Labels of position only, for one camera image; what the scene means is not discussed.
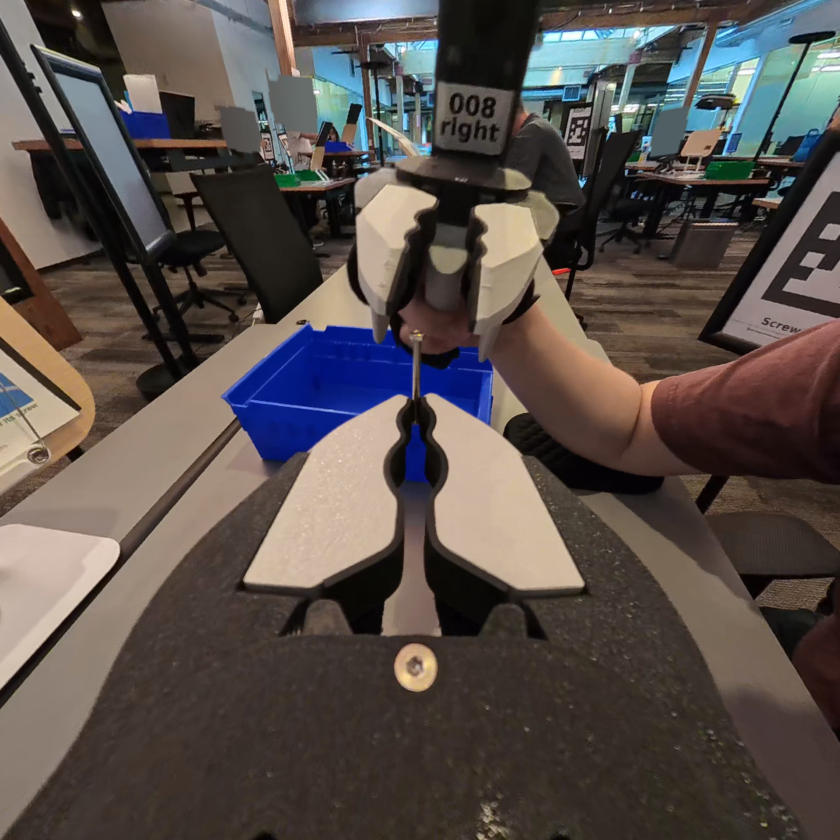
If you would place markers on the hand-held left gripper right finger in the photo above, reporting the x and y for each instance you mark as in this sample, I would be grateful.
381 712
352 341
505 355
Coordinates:
505 512

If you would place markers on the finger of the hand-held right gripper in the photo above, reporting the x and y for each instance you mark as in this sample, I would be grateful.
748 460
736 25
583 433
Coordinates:
512 256
384 243

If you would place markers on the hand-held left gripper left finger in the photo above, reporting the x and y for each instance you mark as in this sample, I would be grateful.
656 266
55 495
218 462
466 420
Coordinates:
321 512

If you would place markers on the blue plastic bin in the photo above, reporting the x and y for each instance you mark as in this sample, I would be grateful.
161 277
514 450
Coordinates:
315 387

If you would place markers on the small metal bolt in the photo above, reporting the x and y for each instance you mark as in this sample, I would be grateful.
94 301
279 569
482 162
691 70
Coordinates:
417 367

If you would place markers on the person's right forearm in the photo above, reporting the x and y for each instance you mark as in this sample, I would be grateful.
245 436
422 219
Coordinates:
590 407

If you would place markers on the person's right hand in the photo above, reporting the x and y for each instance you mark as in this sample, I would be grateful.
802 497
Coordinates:
446 331

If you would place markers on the black framed marker sign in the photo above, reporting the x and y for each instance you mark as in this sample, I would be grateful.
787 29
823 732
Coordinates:
807 262
577 131

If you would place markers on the black mesh office chair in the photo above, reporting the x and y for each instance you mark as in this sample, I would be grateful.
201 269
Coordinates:
262 236

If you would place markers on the metal waste bin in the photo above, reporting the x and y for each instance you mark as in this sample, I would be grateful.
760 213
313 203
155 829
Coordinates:
702 243

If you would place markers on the black wheeled office chair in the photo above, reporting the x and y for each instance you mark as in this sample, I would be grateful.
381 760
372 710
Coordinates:
190 253

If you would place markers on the black office chair seat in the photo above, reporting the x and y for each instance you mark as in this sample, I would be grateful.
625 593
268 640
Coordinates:
768 544

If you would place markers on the instruction sheet on stand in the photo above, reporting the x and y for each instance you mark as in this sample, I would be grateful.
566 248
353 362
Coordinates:
46 584

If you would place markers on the black framed board stand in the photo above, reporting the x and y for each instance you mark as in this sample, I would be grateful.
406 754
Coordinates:
98 144

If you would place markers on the printed instruction poster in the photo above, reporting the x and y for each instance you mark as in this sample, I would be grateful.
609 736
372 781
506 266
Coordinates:
26 420

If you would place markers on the black floor lamp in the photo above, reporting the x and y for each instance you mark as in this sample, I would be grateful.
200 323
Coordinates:
810 39

